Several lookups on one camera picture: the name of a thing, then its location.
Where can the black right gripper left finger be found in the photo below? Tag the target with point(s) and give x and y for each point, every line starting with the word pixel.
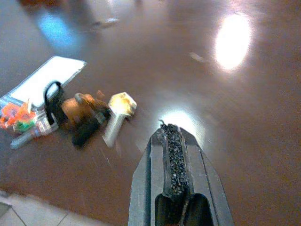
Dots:
pixel 145 179

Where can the white card pack orange print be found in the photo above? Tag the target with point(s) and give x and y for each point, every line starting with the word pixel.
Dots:
pixel 44 77

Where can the brown wooden table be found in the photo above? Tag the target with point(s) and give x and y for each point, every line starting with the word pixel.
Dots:
pixel 211 106

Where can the key bunch with orange figure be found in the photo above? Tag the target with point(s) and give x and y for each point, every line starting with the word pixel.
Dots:
pixel 77 113

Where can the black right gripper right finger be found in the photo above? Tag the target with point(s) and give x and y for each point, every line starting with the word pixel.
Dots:
pixel 204 183

